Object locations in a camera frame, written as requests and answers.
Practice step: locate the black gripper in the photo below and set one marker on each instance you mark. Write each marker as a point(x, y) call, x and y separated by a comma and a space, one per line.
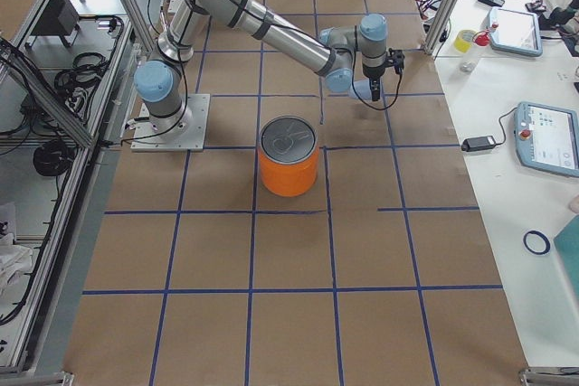
point(372, 72)

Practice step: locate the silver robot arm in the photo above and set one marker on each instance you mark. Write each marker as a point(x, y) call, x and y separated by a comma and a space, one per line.
point(177, 121)

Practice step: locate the yellow tape roll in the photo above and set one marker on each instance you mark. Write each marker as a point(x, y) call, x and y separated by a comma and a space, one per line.
point(463, 40)

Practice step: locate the orange can with grey lid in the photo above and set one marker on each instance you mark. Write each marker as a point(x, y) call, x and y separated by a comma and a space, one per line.
point(288, 156)

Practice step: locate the black power brick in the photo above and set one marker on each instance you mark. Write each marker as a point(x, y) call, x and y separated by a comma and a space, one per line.
point(476, 144)

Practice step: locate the teach pendant with screen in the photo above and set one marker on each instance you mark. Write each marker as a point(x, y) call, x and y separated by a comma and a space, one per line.
point(514, 31)

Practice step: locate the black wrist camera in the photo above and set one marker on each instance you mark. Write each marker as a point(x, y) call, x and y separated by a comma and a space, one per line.
point(396, 60)

